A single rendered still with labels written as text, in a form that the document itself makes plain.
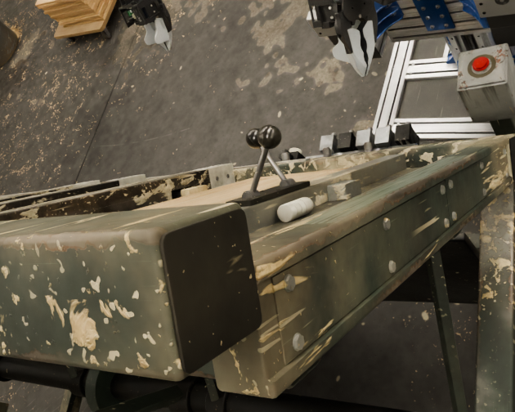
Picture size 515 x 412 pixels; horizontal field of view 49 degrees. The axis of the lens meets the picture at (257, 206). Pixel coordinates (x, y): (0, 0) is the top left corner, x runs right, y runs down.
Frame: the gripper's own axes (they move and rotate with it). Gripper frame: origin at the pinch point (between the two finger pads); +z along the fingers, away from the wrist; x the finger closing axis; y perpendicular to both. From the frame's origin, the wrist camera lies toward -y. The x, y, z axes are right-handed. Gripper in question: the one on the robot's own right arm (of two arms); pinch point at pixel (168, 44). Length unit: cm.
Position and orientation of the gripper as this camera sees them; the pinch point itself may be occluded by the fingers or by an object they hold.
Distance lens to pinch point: 159.0
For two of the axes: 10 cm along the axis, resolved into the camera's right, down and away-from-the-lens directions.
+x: 7.9, 0.8, -6.0
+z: 3.4, 7.6, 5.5
